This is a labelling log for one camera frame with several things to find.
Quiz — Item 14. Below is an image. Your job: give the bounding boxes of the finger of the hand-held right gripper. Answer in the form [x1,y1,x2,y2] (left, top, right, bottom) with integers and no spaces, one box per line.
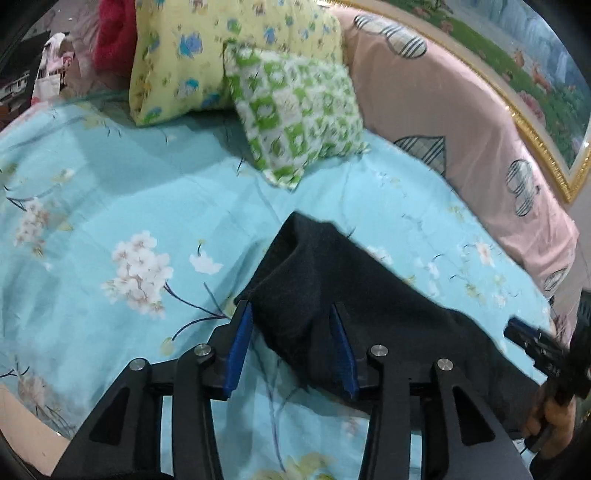
[504,318,561,370]

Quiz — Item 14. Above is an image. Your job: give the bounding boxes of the yellow floral pillow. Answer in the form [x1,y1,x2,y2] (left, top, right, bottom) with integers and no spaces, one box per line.
[128,0,343,127]

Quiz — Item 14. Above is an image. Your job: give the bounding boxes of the red cloth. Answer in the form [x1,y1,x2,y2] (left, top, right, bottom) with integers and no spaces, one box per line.
[92,0,138,78]

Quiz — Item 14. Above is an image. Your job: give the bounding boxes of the gold framed landscape picture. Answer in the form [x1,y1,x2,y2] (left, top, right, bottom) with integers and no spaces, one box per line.
[339,0,591,204]

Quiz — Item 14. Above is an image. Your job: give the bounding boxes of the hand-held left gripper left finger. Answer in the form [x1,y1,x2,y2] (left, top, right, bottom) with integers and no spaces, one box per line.
[51,299,254,480]

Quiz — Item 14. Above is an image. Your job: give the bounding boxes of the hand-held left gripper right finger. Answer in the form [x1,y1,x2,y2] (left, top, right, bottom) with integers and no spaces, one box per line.
[329,303,536,480]

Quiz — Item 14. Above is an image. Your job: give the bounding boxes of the light blue floral bedsheet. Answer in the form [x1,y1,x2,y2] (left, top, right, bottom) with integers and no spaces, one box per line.
[0,99,555,480]

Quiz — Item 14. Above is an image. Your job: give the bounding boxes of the pink patterned blanket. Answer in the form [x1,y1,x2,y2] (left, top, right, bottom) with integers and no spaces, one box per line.
[332,7,580,294]

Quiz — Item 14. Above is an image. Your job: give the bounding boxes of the black pants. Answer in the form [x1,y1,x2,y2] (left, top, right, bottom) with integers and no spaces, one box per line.
[235,211,551,435]

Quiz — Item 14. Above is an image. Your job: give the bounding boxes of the white printed bag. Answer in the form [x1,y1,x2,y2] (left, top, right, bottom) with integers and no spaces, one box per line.
[31,33,77,104]

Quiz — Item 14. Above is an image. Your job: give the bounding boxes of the green and white pillow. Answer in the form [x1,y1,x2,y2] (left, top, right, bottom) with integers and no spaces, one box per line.
[223,41,370,191]

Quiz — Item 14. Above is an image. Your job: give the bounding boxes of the person's right hand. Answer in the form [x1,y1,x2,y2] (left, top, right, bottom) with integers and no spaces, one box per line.
[524,394,578,459]

